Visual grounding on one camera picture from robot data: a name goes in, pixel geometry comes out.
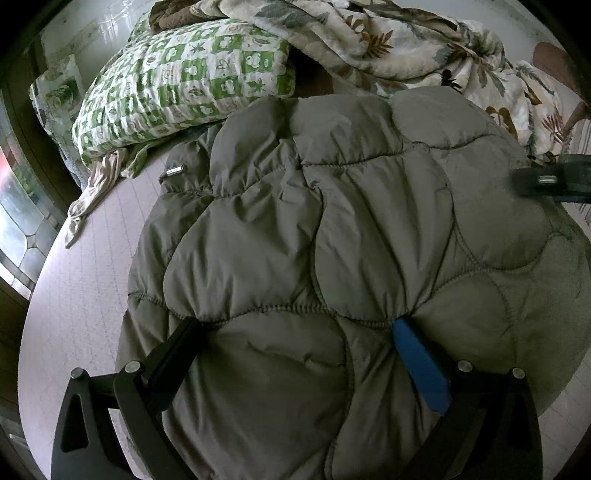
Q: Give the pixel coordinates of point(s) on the beige cloth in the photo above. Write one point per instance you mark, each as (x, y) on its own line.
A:
(92, 189)

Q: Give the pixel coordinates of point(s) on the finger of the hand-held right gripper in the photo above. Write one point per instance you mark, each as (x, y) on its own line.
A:
(549, 182)

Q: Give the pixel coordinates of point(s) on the green checked pillow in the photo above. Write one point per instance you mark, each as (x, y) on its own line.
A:
(184, 83)

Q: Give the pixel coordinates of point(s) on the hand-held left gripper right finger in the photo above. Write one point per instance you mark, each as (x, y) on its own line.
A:
(420, 364)

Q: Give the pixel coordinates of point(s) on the small leaf-print cushion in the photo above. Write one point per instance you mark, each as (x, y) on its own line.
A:
(60, 92)

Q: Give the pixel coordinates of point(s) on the brown wooden chair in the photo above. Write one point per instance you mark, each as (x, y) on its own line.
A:
(554, 62)

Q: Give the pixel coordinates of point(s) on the brown cloth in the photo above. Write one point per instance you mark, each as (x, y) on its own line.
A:
(173, 16)

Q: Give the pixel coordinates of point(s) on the leaf-print duvet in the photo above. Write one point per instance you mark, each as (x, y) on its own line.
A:
(415, 46)

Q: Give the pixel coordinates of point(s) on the leaded glass window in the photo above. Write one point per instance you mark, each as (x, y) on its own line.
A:
(23, 207)

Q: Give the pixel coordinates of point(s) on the grey-green quilted puffer jacket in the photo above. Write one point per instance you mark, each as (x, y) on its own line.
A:
(323, 230)

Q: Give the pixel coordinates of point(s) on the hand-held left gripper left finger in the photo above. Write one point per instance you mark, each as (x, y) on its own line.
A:
(184, 342)

